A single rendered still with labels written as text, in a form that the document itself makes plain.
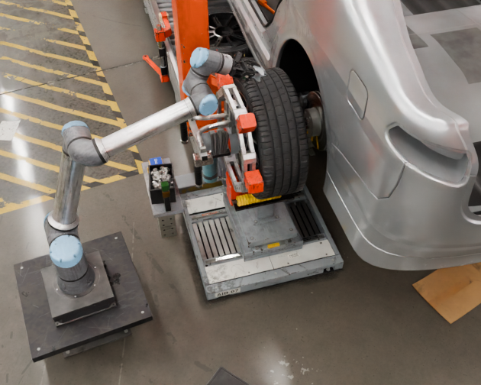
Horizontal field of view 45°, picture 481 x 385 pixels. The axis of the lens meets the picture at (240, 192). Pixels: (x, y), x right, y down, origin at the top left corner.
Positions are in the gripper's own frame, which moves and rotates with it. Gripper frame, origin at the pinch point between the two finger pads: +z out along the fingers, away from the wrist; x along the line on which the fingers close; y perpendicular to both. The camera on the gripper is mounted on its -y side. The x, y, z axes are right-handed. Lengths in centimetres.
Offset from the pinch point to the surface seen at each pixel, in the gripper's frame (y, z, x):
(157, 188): -2, -16, -89
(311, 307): 65, 71, -99
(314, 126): 4.8, 43.3, -20.0
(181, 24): -49, -24, -15
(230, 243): 12, 41, -114
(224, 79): -20.9, -2.9, -23.1
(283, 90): 4.9, 12.1, -3.5
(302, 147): 28.6, 22.0, -15.6
